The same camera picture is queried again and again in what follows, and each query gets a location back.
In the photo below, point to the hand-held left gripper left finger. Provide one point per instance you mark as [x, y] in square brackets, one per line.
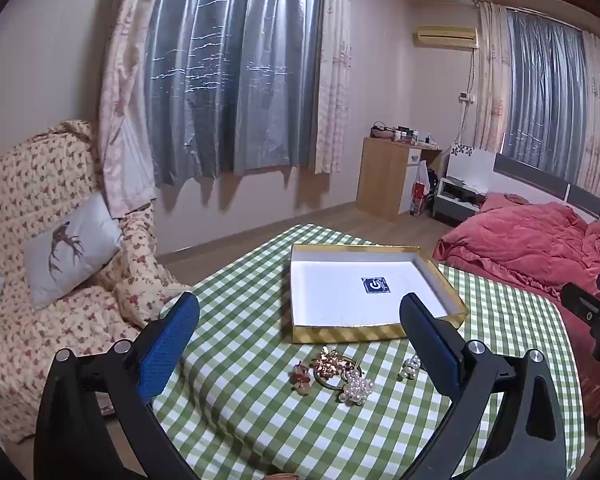
[167, 345]

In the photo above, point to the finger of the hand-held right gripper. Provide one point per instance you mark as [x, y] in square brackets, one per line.
[580, 302]

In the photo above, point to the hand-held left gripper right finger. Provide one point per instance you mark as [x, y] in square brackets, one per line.
[432, 345]

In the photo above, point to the pearl cluster earrings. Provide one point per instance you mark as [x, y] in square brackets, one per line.
[410, 367]

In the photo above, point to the pearl flower brooch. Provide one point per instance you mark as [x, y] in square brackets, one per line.
[356, 390]

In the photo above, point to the gold flower brooch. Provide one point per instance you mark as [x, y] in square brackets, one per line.
[329, 361]

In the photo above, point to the gold-rimmed white box lid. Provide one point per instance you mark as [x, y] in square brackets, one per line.
[340, 287]

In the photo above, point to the floral bolster cushion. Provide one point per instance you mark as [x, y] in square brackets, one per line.
[145, 292]

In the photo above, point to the blue square sticker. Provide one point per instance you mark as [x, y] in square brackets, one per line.
[376, 285]

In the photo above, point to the green checkered tablecloth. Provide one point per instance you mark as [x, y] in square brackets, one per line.
[250, 320]

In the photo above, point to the pink duvet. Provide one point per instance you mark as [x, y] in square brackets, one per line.
[520, 240]

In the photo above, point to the grey bed headboard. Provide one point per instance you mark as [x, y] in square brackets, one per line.
[545, 177]

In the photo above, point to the grey deer print pillow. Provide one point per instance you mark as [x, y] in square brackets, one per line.
[70, 250]

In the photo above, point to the white nightstand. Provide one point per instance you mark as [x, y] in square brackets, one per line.
[457, 200]

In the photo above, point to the red and white shopping bag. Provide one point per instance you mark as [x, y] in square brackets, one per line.
[420, 195]

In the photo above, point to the wooden cabinet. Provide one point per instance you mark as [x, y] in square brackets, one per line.
[382, 180]

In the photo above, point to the white leaf print board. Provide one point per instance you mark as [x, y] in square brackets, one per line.
[472, 162]

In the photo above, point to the floral cream curtain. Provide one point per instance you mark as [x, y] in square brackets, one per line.
[597, 120]
[492, 80]

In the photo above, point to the small silver curtain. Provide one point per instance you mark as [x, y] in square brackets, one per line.
[542, 95]

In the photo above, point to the floral covered sofa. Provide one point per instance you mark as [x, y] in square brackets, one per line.
[30, 185]

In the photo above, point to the group of small bottles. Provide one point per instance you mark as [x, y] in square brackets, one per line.
[407, 135]

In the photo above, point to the pink basket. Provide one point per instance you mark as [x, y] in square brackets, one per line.
[381, 132]

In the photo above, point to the long floral pink curtain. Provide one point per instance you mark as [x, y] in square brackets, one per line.
[125, 110]

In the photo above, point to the wide silver curtain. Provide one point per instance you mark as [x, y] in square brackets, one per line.
[230, 70]

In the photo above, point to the narrow floral pink curtain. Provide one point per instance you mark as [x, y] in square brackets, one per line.
[334, 75]

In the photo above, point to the beige air conditioner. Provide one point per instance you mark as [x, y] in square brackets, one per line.
[447, 36]

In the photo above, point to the white wall controller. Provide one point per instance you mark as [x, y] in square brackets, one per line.
[466, 96]

